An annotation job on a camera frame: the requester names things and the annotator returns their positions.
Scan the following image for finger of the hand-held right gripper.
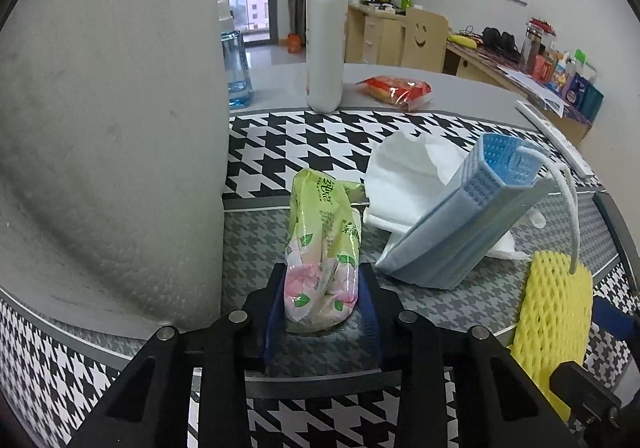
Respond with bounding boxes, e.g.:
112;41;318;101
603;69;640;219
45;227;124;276
592;300;640;346
550;360;622;448

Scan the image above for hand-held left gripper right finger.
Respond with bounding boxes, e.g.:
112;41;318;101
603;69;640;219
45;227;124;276
356;262;583;448

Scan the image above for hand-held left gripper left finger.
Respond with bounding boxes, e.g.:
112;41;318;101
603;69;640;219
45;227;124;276
65;263;288;448

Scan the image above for yellow foam net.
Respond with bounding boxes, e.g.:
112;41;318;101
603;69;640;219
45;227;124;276
510;250;594;424

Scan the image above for floral tissue packet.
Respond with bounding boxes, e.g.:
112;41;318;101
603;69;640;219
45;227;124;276
283;168;363;335

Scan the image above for blue face masks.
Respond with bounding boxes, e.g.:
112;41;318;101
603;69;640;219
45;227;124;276
375;133;583;290

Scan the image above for white tissue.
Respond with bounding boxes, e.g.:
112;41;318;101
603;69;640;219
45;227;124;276
362;130;546;261

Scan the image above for white foam box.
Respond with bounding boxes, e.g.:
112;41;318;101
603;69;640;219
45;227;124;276
0;0;232;344

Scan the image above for houndstooth table mat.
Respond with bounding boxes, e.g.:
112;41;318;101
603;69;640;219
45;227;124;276
0;110;640;448

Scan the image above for white remote control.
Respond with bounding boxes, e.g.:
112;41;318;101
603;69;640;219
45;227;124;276
516;99;596;179

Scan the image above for red snack packet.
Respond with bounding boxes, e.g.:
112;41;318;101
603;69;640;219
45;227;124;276
356;75;433;111

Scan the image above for blue water bottle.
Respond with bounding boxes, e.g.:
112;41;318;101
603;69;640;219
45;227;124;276
216;0;255;108

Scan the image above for white papers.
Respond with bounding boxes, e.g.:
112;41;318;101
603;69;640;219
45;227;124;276
497;67;571;118

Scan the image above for cluster of toiletry bottles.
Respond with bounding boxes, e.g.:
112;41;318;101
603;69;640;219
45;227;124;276
520;18;606;116

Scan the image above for wooden desk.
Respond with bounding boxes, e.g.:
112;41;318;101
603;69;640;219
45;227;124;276
445;40;593;146

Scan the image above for white lotion pump bottle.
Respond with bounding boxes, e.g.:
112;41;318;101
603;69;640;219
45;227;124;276
305;0;350;113

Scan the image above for wooden cabinet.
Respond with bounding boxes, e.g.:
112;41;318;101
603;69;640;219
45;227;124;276
345;3;406;66

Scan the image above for wooden chair with smiley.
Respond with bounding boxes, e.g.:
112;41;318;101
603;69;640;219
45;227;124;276
400;8;449;74

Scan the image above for black headphones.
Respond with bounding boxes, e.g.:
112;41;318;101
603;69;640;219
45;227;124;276
481;27;521;61

